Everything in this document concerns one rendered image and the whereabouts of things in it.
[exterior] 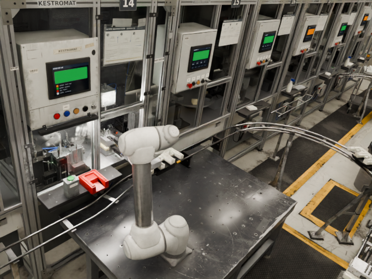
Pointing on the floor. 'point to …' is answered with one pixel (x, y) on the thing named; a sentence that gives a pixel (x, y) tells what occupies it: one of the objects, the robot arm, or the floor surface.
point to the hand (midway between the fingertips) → (110, 141)
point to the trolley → (358, 89)
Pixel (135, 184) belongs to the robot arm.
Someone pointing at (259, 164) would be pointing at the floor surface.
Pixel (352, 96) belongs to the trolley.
